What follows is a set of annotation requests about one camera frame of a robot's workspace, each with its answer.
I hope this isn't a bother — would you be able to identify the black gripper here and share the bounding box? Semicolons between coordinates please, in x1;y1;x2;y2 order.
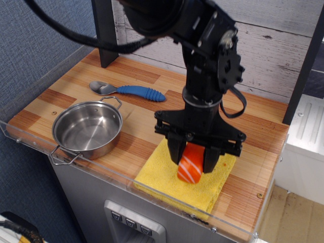
154;88;247;174

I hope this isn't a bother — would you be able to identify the orange salmon sushi toy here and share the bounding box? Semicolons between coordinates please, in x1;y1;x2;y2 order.
177;143;205;184

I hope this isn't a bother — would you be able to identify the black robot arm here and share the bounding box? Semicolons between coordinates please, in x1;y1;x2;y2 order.
121;1;247;173

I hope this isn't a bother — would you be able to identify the yellow rag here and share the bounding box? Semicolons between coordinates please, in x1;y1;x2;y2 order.
134;139;236;221

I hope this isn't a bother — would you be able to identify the silver button panel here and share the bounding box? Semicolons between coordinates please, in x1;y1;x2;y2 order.
104;200;167;243

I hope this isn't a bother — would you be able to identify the small steel pot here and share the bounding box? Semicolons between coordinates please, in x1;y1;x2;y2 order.
49;96;123;166

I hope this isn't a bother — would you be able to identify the blue handled metal spoon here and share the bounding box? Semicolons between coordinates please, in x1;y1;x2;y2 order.
89;81;166;102

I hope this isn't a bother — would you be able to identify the black braided cable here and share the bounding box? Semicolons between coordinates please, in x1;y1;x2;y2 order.
24;0;152;55

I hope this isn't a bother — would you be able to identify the left black frame post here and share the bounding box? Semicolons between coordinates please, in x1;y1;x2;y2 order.
91;0;119;68

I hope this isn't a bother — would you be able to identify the black frame post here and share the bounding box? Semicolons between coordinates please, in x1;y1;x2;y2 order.
91;0;119;68
282;7;323;125

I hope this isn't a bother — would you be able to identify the right black frame post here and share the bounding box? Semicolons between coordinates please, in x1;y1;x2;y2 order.
282;7;323;125

